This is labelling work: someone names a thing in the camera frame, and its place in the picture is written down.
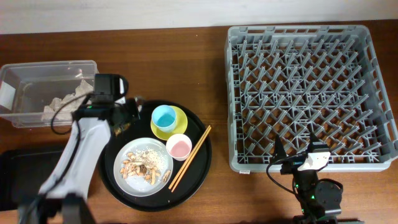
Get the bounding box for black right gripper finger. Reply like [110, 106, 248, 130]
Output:
[273, 134, 287, 162]
[307, 132, 325, 152]

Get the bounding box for gold snack wrapper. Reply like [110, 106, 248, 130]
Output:
[114, 123, 131, 136]

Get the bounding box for blue cup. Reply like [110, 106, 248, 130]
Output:
[151, 105, 177, 133]

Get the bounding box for white tissue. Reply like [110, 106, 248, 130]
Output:
[41, 80, 93, 121]

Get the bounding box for pink cup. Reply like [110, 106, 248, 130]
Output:
[166, 134, 192, 161]

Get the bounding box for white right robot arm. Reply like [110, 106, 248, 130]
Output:
[268, 133, 343, 224]

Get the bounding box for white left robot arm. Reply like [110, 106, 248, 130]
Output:
[18, 97, 142, 223]

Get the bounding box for grey dishwasher rack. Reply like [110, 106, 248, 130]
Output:
[224, 25, 397, 174]

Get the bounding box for clear plastic waste bin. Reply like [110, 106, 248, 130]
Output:
[1, 60, 98, 128]

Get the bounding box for yellow bowl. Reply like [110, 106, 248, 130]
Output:
[150, 106, 188, 141]

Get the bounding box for food scraps on plate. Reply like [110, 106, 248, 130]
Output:
[119, 149, 172, 185]

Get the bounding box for grey plate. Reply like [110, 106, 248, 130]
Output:
[113, 138, 174, 197]

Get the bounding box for black round tray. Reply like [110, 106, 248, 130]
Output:
[98, 100, 212, 212]

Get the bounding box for lower wooden chopstick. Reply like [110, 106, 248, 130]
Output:
[170, 126, 212, 193]

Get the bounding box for wooden chopstick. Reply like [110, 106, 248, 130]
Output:
[170, 126, 212, 193]
[169, 125, 211, 192]

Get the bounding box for upper wooden chopstick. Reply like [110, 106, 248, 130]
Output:
[169, 125, 211, 192]

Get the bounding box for black rectangular bin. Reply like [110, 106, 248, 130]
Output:
[1, 146, 63, 211]

